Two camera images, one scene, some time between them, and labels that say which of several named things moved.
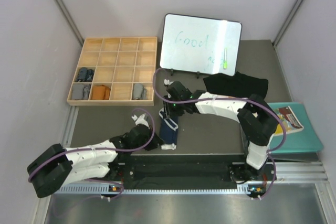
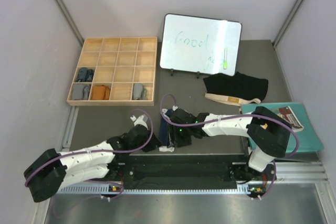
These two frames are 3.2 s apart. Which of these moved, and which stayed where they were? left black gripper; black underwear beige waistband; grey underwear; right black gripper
Moved: right black gripper
Stayed: grey underwear; left black gripper; black underwear beige waistband
